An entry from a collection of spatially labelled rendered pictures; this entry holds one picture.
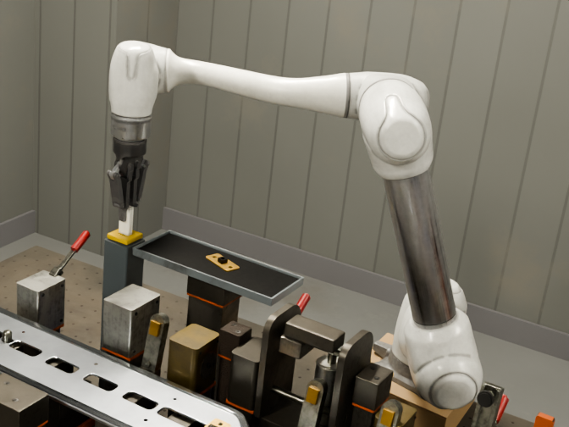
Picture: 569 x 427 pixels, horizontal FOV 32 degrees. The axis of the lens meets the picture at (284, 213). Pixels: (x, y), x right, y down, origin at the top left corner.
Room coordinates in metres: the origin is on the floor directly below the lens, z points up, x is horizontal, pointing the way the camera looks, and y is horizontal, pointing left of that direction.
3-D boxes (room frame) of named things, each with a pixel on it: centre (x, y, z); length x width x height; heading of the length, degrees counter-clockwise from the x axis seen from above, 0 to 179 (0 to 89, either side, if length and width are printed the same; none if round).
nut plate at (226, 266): (2.00, 0.13, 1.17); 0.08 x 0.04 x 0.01; 42
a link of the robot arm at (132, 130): (2.11, 0.36, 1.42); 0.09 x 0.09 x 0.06
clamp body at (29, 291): (2.02, 0.53, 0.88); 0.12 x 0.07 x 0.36; 152
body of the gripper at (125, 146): (2.11, 0.36, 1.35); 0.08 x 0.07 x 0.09; 152
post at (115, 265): (2.11, 0.36, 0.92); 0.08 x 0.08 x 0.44; 62
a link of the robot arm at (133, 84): (2.13, 0.36, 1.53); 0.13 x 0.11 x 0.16; 5
